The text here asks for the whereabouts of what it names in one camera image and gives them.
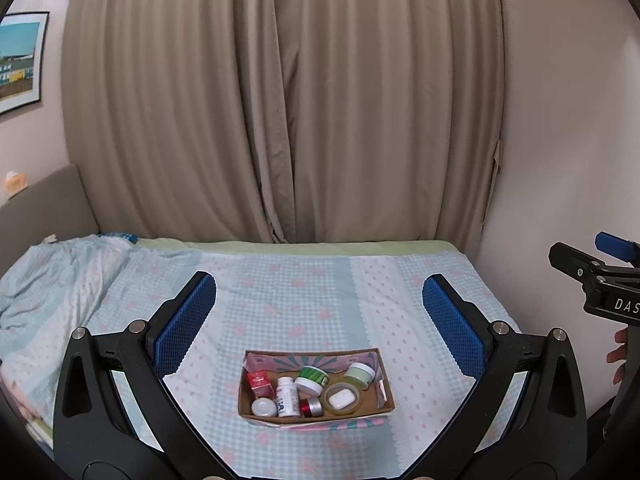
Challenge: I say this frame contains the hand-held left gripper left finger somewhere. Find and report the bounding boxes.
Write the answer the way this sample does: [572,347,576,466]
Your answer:
[51,270,218,480]

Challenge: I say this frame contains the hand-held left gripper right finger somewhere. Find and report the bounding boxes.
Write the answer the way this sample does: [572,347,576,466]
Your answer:
[421,273,588,480]

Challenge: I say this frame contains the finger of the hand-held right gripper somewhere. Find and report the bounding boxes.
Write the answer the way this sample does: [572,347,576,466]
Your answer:
[595,232,640,264]
[548,242,609,287]

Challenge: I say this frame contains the pale green white lid jar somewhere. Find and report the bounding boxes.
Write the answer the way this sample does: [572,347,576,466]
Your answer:
[344,361,377,391]

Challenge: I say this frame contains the cardboard box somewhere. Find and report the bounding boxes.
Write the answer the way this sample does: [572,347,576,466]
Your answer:
[236,346,396,431]

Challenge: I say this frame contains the white pill bottle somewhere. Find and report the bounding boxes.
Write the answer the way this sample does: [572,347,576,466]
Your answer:
[276,376,301,417]

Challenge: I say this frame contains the green label white lid jar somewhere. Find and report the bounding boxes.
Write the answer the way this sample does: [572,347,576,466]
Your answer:
[294,366,331,397]

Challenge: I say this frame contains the person's right hand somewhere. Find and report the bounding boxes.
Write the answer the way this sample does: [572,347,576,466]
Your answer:
[606,327,630,386]

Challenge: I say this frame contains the small red box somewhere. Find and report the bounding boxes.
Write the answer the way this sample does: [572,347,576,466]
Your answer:
[246,370,273,401]

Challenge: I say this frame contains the clear tape roll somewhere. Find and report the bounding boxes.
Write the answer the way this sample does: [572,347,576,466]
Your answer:
[322,382,363,416]

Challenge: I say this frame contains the light green bed sheet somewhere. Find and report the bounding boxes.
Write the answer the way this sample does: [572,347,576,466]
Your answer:
[135,238,461,261]

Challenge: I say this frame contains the grey headboard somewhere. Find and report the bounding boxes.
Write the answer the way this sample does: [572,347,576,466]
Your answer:
[0,162,101,276]

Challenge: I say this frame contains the beige curtain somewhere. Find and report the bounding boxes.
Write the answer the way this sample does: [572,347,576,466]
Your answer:
[60,0,506,247]

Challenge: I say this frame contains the framed wall picture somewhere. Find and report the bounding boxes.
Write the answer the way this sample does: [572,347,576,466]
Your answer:
[0,11,50,116]

